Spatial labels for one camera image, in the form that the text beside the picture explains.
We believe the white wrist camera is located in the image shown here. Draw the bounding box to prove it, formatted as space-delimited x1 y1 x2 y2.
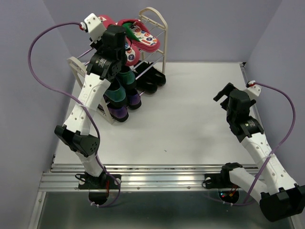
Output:
244 85 262 100
81 13 106 43

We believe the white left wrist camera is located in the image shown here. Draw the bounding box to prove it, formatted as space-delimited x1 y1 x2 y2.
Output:
81 13 106 43

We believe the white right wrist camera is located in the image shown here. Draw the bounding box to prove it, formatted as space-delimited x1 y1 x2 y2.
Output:
244 85 262 100

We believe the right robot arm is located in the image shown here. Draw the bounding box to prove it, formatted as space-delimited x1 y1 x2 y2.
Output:
211 81 305 222

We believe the cream metal shoe rack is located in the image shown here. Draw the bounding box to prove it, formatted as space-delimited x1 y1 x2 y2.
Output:
67 7 169 125

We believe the green loafer one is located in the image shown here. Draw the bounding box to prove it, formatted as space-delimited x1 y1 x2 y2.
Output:
104 78 127 107
116 66 136 90

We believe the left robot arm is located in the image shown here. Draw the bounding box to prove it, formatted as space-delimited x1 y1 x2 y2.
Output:
54 25 126 188

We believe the green loafer rear one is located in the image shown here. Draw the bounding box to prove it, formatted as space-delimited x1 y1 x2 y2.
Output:
116 66 136 90

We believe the pink sandal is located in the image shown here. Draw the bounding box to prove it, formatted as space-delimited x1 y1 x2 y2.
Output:
98 15 140 66
117 19 160 52

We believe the aluminium mounting rail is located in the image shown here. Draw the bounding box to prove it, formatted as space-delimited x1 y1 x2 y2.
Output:
39 164 291 191

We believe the green loafer front one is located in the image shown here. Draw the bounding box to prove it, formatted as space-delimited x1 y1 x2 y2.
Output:
104 78 127 107

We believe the purple loafer one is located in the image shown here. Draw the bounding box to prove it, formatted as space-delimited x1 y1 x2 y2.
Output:
126 88 142 110
103 95 129 122

